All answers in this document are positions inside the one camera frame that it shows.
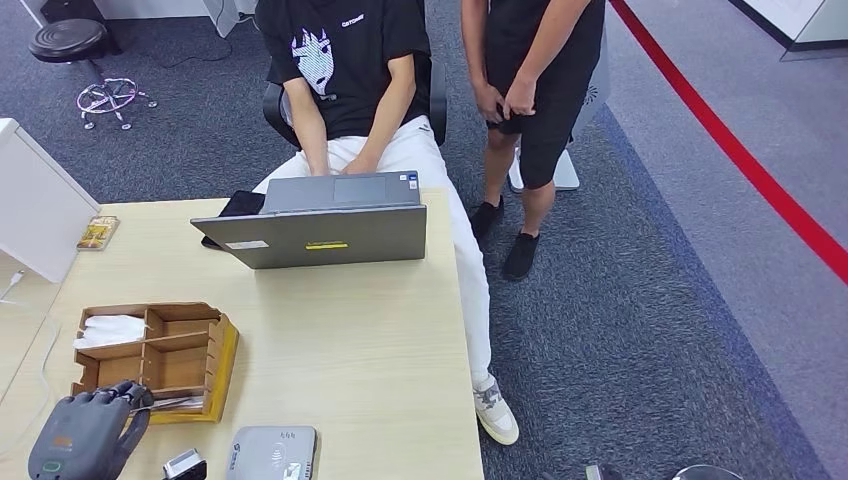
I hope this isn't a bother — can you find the black round stool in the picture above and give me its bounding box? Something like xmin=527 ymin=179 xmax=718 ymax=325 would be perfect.
xmin=28 ymin=18 xmax=159 ymax=132

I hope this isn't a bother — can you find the seated person's right hand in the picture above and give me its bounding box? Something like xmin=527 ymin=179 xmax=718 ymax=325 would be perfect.
xmin=299 ymin=153 xmax=333 ymax=179

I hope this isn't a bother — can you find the grey card reader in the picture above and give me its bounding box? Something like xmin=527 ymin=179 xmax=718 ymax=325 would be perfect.
xmin=225 ymin=425 xmax=320 ymax=480

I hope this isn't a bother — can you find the seated person's left hand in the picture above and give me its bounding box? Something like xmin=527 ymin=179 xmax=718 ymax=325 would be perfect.
xmin=339 ymin=154 xmax=381 ymax=178

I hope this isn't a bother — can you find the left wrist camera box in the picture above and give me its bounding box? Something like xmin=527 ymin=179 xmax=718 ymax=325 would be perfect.
xmin=162 ymin=448 xmax=209 ymax=480

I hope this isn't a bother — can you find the grey kiosk stand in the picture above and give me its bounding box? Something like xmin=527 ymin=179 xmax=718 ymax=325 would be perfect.
xmin=506 ymin=29 xmax=612 ymax=193

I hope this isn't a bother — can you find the seated person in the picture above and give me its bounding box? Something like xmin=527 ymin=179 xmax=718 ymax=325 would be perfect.
xmin=253 ymin=0 xmax=521 ymax=447

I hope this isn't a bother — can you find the black pouch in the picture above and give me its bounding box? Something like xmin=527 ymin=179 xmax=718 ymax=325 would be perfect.
xmin=200 ymin=190 xmax=268 ymax=252

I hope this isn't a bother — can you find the white cable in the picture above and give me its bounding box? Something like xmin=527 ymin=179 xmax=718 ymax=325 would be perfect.
xmin=0 ymin=270 xmax=62 ymax=458

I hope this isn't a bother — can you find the white tissue stack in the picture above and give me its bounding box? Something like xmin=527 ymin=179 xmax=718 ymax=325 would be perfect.
xmin=72 ymin=314 xmax=148 ymax=351

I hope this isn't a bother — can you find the yellow key card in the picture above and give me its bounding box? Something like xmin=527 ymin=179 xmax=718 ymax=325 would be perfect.
xmin=76 ymin=215 xmax=121 ymax=253

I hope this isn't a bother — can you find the white cabinet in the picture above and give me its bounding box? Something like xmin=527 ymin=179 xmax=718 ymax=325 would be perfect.
xmin=0 ymin=117 xmax=102 ymax=285

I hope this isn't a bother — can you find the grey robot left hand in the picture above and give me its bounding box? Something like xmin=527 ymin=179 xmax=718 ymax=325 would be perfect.
xmin=27 ymin=380 xmax=156 ymax=480

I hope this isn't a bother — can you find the round silver-rimmed base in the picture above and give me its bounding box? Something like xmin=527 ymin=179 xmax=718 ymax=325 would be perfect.
xmin=672 ymin=464 xmax=747 ymax=480

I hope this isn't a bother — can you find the wooden card organizer box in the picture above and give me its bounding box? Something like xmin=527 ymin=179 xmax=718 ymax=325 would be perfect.
xmin=70 ymin=302 xmax=240 ymax=426

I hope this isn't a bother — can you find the white platform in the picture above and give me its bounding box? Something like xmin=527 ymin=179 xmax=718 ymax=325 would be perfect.
xmin=727 ymin=0 xmax=848 ymax=62

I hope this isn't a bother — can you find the white desk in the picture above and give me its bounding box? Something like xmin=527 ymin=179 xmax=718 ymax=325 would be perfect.
xmin=92 ymin=0 xmax=260 ymax=40

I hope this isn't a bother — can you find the white card stack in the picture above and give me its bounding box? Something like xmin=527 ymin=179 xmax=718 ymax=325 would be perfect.
xmin=149 ymin=395 xmax=206 ymax=414

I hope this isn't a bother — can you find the standing person's left hand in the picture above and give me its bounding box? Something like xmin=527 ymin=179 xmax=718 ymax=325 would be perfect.
xmin=502 ymin=76 xmax=539 ymax=121

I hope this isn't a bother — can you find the standing person's right hand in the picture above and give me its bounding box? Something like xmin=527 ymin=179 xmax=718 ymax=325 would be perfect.
xmin=474 ymin=80 xmax=510 ymax=126

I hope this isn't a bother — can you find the grey laptop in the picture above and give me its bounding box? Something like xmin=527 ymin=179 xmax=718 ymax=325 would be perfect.
xmin=190 ymin=170 xmax=429 ymax=271

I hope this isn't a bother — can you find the standing person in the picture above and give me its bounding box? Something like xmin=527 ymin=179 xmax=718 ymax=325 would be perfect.
xmin=460 ymin=0 xmax=607 ymax=283

